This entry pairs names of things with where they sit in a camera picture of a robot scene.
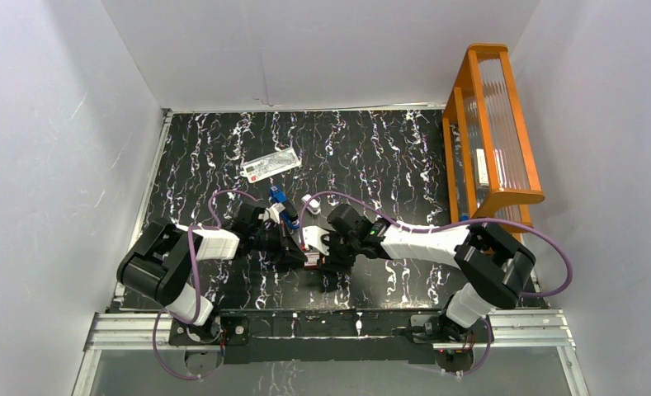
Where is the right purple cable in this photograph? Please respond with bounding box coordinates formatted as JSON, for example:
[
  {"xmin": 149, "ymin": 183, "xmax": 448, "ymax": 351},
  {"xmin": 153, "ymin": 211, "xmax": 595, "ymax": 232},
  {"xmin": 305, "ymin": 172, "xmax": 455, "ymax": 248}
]
[{"xmin": 297, "ymin": 191, "xmax": 574, "ymax": 376}]

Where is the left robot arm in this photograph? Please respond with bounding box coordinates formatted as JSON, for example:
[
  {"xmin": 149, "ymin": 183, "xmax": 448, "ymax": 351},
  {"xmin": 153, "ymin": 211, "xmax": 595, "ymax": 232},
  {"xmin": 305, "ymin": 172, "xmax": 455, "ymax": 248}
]
[{"xmin": 116, "ymin": 202, "xmax": 306, "ymax": 343}]

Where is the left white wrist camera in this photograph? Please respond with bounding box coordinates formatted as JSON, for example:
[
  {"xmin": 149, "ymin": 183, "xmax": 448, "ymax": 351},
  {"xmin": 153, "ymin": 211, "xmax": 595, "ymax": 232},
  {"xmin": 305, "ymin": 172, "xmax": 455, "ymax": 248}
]
[{"xmin": 267, "ymin": 203, "xmax": 285, "ymax": 224}]

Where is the white plastic package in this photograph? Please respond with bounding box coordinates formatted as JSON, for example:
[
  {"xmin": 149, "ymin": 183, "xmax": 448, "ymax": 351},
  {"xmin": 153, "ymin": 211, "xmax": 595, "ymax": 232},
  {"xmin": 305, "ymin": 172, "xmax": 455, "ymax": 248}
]
[{"xmin": 239, "ymin": 148, "xmax": 301, "ymax": 183}]

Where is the aluminium frame rail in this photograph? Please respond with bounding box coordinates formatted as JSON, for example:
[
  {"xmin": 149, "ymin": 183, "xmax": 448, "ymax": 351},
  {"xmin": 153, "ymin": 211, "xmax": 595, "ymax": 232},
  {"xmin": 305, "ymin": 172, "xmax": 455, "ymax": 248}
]
[{"xmin": 73, "ymin": 309, "xmax": 588, "ymax": 395}]

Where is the red white staple box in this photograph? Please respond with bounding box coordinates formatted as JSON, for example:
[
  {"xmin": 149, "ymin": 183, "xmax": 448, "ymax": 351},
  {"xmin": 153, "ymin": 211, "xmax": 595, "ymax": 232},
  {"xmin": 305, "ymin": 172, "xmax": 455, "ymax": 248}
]
[{"xmin": 304, "ymin": 252, "xmax": 323, "ymax": 270}]

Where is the orange wooden rack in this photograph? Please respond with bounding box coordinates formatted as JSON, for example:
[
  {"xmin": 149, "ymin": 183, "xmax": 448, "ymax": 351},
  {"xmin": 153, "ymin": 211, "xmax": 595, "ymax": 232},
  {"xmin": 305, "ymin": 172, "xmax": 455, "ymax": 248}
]
[{"xmin": 441, "ymin": 43, "xmax": 545, "ymax": 239}]

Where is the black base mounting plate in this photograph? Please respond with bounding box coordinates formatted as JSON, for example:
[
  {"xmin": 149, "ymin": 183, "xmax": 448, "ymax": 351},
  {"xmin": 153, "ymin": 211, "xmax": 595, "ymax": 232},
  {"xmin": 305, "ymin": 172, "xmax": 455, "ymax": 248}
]
[{"xmin": 168, "ymin": 309, "xmax": 494, "ymax": 370}]

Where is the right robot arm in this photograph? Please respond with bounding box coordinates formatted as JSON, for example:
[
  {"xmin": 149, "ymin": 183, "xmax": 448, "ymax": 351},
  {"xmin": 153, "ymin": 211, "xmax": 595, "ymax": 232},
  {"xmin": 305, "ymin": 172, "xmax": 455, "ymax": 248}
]
[{"xmin": 302, "ymin": 204, "xmax": 535, "ymax": 342}]

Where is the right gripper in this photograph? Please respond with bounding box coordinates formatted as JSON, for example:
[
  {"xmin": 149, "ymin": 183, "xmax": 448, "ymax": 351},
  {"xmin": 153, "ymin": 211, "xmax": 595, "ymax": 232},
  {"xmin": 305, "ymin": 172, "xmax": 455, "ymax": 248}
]
[{"xmin": 317, "ymin": 228, "xmax": 361, "ymax": 276}]

